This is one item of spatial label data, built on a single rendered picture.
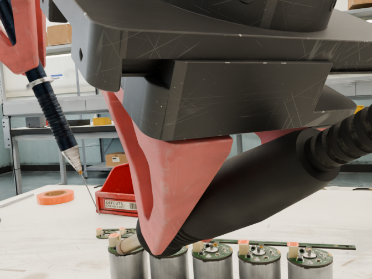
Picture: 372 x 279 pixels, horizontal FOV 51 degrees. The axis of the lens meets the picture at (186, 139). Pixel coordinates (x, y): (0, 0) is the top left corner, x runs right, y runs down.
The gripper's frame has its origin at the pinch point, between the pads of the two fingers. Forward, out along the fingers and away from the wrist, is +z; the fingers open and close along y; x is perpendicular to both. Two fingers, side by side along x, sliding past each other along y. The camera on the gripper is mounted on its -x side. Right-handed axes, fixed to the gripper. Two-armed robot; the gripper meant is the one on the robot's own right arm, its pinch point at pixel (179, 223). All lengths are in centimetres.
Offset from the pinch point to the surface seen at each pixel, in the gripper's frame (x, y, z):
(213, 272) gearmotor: -1.3, -4.1, 6.1
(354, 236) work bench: -6.2, -26.9, 14.5
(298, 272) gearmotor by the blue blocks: 1.4, -7.5, 4.2
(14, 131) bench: -279, -20, 164
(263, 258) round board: -0.2, -6.4, 4.5
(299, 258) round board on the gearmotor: 1.0, -7.7, 3.7
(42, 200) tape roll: -40, -1, 32
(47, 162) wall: -466, -80, 334
